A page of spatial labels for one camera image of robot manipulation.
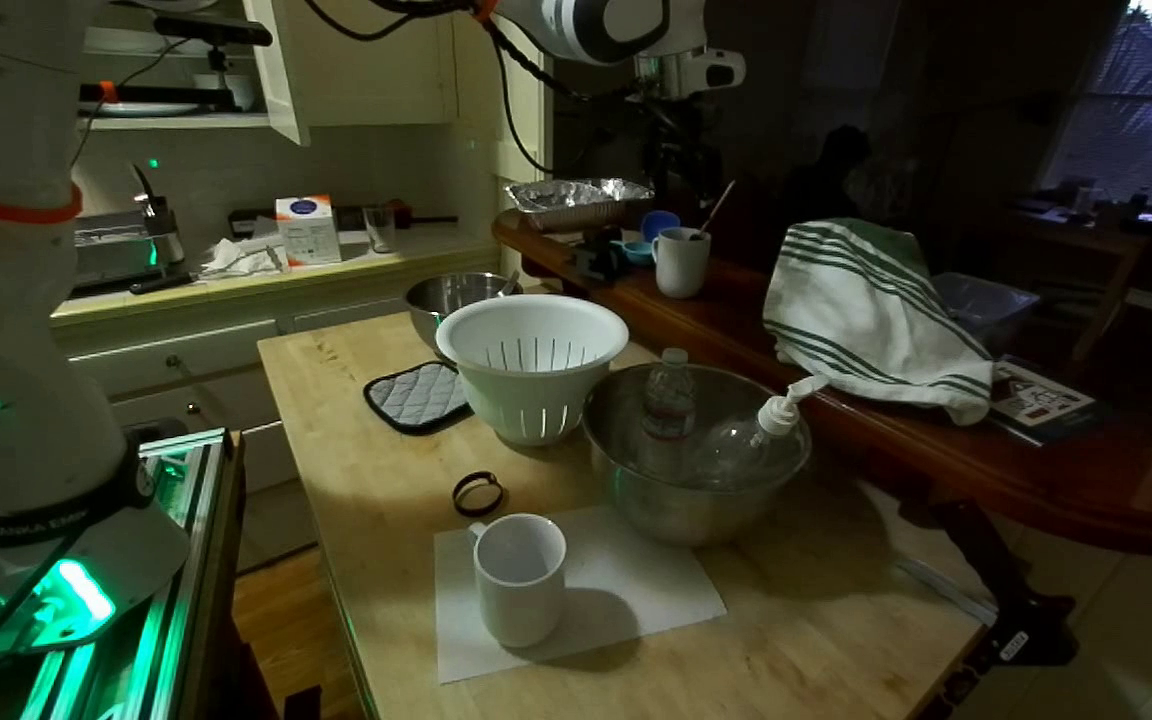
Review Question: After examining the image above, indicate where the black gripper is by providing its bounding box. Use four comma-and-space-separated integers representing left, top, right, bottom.
643, 88, 710, 208

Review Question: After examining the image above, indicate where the small metal bowl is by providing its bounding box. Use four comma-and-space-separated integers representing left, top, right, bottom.
400, 270, 527, 356

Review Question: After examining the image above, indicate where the large metal bowl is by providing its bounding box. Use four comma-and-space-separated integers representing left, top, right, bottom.
578, 360, 817, 548

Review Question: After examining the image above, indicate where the small blue container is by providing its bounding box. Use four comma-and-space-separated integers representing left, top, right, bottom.
635, 208, 684, 250

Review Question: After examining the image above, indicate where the aluminium foil tray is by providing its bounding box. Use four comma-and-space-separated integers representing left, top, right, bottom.
498, 171, 659, 234

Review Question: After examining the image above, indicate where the green striped white towel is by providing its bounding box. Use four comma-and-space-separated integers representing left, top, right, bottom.
761, 218, 1001, 434

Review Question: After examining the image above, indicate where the white plastic colander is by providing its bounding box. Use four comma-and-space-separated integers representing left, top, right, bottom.
430, 292, 635, 454

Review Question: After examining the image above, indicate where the clear light bulb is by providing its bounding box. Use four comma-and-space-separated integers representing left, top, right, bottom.
695, 372, 832, 494

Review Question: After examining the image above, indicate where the grey quilted pot holder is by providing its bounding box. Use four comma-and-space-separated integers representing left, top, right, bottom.
358, 356, 481, 440

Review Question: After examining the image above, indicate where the clear plastic box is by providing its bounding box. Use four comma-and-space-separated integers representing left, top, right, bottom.
932, 270, 1048, 356

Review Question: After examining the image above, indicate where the white carton box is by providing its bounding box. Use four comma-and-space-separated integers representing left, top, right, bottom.
267, 194, 345, 274

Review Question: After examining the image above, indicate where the dark wooden bar counter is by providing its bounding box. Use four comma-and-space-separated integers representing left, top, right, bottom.
488, 208, 1152, 556

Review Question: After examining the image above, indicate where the white paper sheet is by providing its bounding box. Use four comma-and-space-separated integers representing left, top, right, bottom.
430, 499, 731, 688

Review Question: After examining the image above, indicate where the printed magazine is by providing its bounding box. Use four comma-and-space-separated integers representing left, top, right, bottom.
982, 356, 1098, 454

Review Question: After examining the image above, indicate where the pale green mug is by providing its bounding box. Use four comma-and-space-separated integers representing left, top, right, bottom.
463, 508, 570, 657

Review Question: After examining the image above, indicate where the wooden side table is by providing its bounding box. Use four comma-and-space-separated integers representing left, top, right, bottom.
1006, 197, 1152, 392

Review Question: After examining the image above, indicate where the window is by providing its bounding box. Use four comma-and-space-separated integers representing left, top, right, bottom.
1033, 0, 1152, 222

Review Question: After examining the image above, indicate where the white drawer cabinet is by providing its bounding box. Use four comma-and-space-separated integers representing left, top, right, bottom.
46, 235, 516, 576

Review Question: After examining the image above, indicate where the black table clamp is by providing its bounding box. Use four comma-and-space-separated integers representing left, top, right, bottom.
915, 494, 1085, 674

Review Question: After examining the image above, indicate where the dark kitchen appliance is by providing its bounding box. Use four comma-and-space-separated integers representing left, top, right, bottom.
65, 161, 199, 301

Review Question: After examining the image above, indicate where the green lit robot stand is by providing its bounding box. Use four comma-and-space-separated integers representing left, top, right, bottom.
0, 425, 252, 720

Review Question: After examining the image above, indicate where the white cup with handle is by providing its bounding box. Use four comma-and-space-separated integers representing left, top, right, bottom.
646, 224, 717, 305

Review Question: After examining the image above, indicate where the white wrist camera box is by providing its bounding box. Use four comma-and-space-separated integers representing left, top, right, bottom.
630, 48, 751, 101

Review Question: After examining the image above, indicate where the white wall cabinet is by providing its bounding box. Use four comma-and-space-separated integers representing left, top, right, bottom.
235, 0, 516, 147

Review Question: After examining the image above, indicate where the black rubber ring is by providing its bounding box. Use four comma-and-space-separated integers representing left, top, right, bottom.
448, 467, 512, 523

